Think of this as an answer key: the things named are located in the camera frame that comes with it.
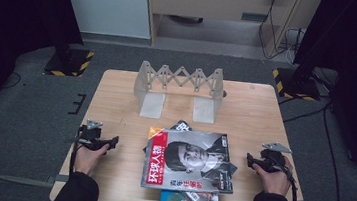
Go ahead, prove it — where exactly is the wooden cabinet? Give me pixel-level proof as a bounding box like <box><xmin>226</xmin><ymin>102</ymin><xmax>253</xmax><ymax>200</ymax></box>
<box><xmin>138</xmin><ymin>0</ymin><xmax>323</xmax><ymax>64</ymax></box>

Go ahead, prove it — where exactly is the person's left hand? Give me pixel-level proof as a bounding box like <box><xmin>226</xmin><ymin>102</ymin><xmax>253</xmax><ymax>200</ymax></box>
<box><xmin>72</xmin><ymin>139</ymin><xmax>112</xmax><ymax>178</ymax></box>

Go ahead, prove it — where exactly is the striped black stand base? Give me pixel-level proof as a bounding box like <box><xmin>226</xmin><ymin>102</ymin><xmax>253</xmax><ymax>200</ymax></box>
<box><xmin>269</xmin><ymin>66</ymin><xmax>324</xmax><ymax>103</ymax></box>
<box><xmin>42</xmin><ymin>44</ymin><xmax>96</xmax><ymax>80</ymax></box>

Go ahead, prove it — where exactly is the expandable metal book rack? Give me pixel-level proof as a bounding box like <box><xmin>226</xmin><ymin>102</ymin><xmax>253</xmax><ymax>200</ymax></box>
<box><xmin>130</xmin><ymin>59</ymin><xmax>230</xmax><ymax>126</ymax></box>

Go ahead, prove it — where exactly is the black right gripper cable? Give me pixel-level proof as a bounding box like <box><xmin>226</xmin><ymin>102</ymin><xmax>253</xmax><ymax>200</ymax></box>
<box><xmin>277</xmin><ymin>163</ymin><xmax>302</xmax><ymax>201</ymax></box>

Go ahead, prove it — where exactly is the black cable from socket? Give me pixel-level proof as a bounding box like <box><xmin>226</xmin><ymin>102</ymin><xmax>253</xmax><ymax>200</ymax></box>
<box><xmin>255</xmin><ymin>0</ymin><xmax>287</xmax><ymax>61</ymax></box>

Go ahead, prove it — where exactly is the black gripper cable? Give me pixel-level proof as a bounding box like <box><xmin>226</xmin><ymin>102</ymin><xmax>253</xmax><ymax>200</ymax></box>
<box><xmin>67</xmin><ymin>129</ymin><xmax>85</xmax><ymax>176</ymax></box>
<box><xmin>277</xmin><ymin>163</ymin><xmax>302</xmax><ymax>201</ymax></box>

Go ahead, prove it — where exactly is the bundle of cables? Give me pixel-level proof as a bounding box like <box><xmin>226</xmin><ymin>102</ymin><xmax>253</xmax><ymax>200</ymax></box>
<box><xmin>279</xmin><ymin>25</ymin><xmax>307</xmax><ymax>67</ymax></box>

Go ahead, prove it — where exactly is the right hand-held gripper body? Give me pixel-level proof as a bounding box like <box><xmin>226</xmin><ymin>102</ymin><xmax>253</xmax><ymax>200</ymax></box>
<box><xmin>256</xmin><ymin>140</ymin><xmax>294</xmax><ymax>176</ymax></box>

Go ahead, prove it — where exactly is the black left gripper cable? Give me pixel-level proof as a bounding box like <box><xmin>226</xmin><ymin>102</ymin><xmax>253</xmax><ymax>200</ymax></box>
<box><xmin>67</xmin><ymin>129</ymin><xmax>85</xmax><ymax>176</ymax></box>

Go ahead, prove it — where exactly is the long black floor cable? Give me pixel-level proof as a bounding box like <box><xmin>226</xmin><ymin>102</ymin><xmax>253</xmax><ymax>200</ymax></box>
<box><xmin>308</xmin><ymin>106</ymin><xmax>357</xmax><ymax>201</ymax></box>

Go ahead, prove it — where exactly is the person's right hand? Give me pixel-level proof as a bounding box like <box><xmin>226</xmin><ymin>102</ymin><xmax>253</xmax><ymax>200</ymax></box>
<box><xmin>249</xmin><ymin>153</ymin><xmax>296</xmax><ymax>198</ymax></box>

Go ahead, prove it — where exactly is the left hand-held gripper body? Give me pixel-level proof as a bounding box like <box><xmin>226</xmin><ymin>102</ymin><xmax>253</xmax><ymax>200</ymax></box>
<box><xmin>74</xmin><ymin>118</ymin><xmax>113</xmax><ymax>153</ymax></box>

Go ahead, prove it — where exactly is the white panel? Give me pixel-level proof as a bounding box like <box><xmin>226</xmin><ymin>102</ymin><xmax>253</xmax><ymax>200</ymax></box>
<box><xmin>54</xmin><ymin>0</ymin><xmax>155</xmax><ymax>41</ymax></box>

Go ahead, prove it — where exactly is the grey portrait magazine red label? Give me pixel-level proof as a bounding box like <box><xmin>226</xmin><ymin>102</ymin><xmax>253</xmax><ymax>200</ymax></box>
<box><xmin>139</xmin><ymin>124</ymin><xmax>241</xmax><ymax>199</ymax></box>

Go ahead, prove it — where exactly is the thin black floor cable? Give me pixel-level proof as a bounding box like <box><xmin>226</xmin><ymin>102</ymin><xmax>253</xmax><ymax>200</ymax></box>
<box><xmin>1</xmin><ymin>70</ymin><xmax>23</xmax><ymax>92</ymax></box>

